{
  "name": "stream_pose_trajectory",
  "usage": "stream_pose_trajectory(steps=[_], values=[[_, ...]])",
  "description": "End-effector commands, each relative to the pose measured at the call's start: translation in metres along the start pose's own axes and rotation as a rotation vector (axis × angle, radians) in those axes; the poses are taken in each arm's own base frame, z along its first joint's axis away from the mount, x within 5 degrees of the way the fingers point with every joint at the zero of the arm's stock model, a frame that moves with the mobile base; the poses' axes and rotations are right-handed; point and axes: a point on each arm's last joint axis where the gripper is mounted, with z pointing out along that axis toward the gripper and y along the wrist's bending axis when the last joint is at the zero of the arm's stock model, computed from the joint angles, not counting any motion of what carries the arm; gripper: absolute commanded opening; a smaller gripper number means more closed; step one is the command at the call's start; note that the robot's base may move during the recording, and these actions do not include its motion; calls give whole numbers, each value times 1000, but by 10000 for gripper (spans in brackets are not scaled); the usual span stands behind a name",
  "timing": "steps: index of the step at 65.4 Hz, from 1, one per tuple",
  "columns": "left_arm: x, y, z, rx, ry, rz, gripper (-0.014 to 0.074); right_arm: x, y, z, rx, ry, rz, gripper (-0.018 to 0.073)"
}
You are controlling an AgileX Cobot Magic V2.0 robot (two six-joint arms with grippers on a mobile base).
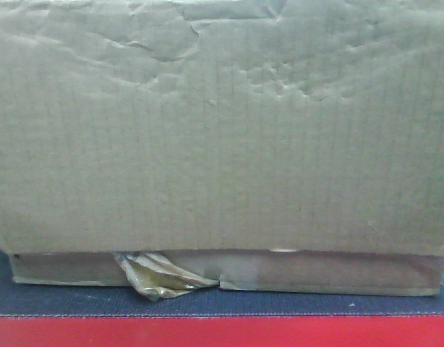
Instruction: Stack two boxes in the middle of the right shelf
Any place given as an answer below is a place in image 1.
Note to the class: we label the crumpled clear packing tape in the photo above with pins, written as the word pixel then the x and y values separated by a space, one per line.
pixel 155 277

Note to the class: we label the large brown cardboard box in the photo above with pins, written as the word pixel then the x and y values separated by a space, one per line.
pixel 272 145

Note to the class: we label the red box with blue top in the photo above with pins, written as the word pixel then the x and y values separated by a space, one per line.
pixel 82 316

